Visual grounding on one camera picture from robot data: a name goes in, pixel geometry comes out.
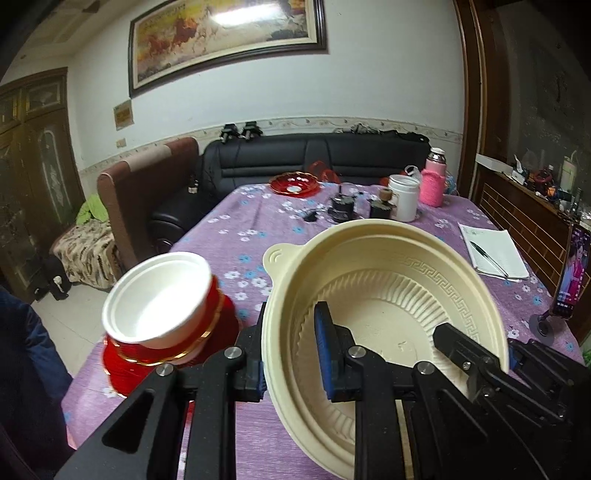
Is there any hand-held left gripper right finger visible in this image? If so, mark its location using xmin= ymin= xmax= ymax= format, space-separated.
xmin=314 ymin=301 xmax=505 ymax=480

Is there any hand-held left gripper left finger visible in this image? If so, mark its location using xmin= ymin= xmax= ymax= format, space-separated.
xmin=55 ymin=300 xmax=267 ymax=480

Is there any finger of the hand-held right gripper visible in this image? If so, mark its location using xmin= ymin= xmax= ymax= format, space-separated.
xmin=433 ymin=322 xmax=512 ymax=404

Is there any red glass plate gold rim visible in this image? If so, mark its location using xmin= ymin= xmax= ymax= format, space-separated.
xmin=270 ymin=171 xmax=321 ymax=199
xmin=102 ymin=276 xmax=242 ymax=398

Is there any cream plastic bowl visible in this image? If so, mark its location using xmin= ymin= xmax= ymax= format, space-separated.
xmin=262 ymin=219 xmax=510 ymax=479

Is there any white disposable bowl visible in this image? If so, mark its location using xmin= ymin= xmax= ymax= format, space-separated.
xmin=101 ymin=251 xmax=214 ymax=350

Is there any grey phone stand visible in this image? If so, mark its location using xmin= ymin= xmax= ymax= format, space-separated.
xmin=529 ymin=310 xmax=563 ymax=345

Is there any black ballpoint pen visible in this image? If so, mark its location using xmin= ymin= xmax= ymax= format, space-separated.
xmin=469 ymin=240 xmax=509 ymax=278

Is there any lined paper notebook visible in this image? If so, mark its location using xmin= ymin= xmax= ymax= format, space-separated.
xmin=457 ymin=221 xmax=530 ymax=281

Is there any smartphone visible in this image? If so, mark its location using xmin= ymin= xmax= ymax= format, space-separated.
xmin=551 ymin=223 xmax=591 ymax=320

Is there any purple floral tablecloth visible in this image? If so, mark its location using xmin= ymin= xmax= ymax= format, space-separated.
xmin=60 ymin=182 xmax=585 ymax=480

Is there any black small device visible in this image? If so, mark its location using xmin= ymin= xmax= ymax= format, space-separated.
xmin=329 ymin=184 xmax=357 ymax=221

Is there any white plastic jar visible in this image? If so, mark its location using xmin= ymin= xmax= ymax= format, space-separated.
xmin=387 ymin=174 xmax=421 ymax=223

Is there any pink thermos with knit sleeve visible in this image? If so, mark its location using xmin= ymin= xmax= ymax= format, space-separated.
xmin=419 ymin=147 xmax=449 ymax=207

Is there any white flat box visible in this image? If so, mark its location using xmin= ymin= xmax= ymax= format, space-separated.
xmin=475 ymin=154 xmax=514 ymax=175

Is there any black leather sofa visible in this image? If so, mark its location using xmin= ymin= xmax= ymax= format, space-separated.
xmin=148 ymin=133 xmax=433 ymax=253

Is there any leopard print blanket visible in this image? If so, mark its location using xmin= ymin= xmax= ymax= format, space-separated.
xmin=50 ymin=216 xmax=117 ymax=291

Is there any brown armchair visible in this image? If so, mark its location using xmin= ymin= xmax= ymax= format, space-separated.
xmin=96 ymin=137 xmax=202 ymax=274

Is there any black floor bag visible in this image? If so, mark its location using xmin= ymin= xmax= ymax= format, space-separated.
xmin=31 ymin=253 xmax=73 ymax=302

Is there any person's dark blue clothing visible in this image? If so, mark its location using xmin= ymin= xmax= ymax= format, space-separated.
xmin=0 ymin=285 xmax=75 ymax=480

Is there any green cloth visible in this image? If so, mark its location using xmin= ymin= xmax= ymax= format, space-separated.
xmin=75 ymin=193 xmax=110 ymax=228

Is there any wooden wardrobe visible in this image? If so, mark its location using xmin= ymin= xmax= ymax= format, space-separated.
xmin=0 ymin=67 xmax=87 ymax=280

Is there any framed horse painting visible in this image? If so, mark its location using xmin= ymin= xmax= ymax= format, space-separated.
xmin=128 ymin=0 xmax=329 ymax=99

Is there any small wall plaque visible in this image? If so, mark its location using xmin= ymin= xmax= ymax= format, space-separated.
xmin=113 ymin=99 xmax=134 ymax=129

